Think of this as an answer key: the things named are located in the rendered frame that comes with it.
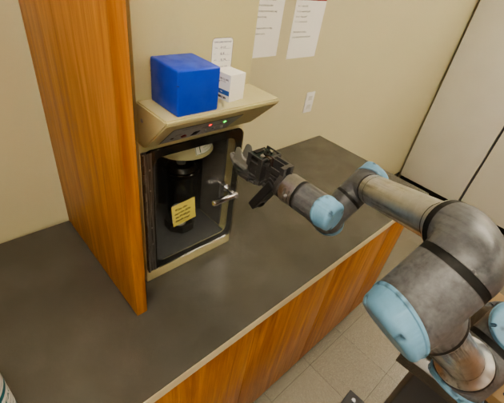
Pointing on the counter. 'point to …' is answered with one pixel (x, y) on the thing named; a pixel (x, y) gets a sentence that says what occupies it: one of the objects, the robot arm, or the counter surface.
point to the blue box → (184, 83)
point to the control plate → (199, 129)
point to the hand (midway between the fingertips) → (234, 157)
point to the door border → (150, 209)
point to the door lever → (226, 196)
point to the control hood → (154, 117)
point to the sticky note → (183, 212)
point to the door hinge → (144, 208)
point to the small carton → (231, 84)
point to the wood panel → (92, 128)
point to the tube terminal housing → (192, 34)
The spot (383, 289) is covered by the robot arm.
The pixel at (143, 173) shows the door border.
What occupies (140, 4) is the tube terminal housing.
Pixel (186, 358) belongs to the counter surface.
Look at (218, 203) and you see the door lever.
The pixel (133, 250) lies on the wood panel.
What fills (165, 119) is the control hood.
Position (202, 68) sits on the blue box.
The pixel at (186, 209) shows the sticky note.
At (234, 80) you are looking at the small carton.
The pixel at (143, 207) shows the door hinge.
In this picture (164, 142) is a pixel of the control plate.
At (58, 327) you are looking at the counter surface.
